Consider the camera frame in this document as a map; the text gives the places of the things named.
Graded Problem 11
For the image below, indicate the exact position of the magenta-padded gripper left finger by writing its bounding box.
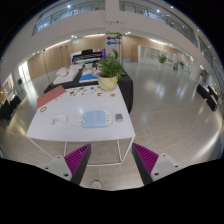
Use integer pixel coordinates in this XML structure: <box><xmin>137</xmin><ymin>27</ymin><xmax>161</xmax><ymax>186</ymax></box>
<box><xmin>42</xmin><ymin>143</ymin><xmax>93</xmax><ymax>186</ymax></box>

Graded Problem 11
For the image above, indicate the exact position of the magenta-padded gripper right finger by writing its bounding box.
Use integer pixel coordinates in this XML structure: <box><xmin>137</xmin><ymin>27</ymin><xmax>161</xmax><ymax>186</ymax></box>
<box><xmin>131</xmin><ymin>142</ymin><xmax>184</xmax><ymax>186</ymax></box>

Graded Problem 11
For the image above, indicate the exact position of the light blue power strip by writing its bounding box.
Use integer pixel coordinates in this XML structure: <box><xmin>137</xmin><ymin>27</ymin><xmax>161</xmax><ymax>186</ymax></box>
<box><xmin>81</xmin><ymin>110</ymin><xmax>113</xmax><ymax>129</ymax></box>

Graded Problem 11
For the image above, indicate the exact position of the sheet of colourful stickers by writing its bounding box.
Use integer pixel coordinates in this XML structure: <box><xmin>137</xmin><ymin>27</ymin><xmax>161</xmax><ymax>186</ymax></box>
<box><xmin>66</xmin><ymin>85</ymin><xmax>101</xmax><ymax>98</ymax></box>

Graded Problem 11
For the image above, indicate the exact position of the pink flat mat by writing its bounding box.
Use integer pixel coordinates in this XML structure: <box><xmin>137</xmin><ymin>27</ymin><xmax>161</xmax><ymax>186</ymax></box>
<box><xmin>36</xmin><ymin>85</ymin><xmax>68</xmax><ymax>110</ymax></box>

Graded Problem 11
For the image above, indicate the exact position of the blue board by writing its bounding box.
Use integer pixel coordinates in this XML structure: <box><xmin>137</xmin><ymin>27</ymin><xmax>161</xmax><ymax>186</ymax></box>
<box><xmin>79</xmin><ymin>73</ymin><xmax>99</xmax><ymax>83</ymax></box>

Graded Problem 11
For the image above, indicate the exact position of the green plant in striped pot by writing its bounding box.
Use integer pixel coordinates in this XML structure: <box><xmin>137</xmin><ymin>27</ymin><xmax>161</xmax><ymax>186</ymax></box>
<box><xmin>94</xmin><ymin>49</ymin><xmax>127</xmax><ymax>92</ymax></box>

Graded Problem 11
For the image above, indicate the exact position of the group of black chairs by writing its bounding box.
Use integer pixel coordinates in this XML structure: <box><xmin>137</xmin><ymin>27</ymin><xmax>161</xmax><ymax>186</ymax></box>
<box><xmin>196</xmin><ymin>83</ymin><xmax>221</xmax><ymax>113</ymax></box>
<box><xmin>0</xmin><ymin>94</ymin><xmax>23</xmax><ymax>121</ymax></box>

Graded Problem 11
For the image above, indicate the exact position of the potted plant by window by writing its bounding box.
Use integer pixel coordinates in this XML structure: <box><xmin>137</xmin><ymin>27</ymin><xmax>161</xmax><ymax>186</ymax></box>
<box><xmin>16</xmin><ymin>77</ymin><xmax>24</xmax><ymax>91</ymax></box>

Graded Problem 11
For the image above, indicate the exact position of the large background potted plant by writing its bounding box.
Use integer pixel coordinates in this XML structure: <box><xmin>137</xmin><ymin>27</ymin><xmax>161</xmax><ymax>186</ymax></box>
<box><xmin>157</xmin><ymin>54</ymin><xmax>168</xmax><ymax>71</ymax></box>

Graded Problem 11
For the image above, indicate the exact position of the black piano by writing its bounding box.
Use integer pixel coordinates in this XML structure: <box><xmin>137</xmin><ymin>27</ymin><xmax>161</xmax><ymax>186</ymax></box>
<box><xmin>71</xmin><ymin>49</ymin><xmax>107</xmax><ymax>65</ymax></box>

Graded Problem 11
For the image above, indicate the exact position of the direction sign with arrows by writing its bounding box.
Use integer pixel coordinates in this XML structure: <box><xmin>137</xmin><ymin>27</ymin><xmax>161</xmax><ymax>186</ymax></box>
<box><xmin>105</xmin><ymin>31</ymin><xmax>123</xmax><ymax>48</ymax></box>

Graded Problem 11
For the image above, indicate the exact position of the white coiled cable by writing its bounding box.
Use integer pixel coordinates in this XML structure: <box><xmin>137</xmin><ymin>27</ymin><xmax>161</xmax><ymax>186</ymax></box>
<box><xmin>50</xmin><ymin>114</ymin><xmax>83</xmax><ymax>127</ymax></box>

